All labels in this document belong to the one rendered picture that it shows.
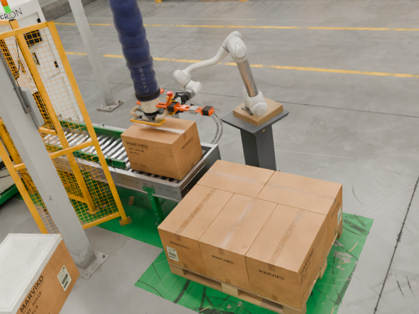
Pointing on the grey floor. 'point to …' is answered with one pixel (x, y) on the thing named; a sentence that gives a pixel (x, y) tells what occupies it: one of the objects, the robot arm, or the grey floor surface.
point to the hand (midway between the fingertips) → (174, 106)
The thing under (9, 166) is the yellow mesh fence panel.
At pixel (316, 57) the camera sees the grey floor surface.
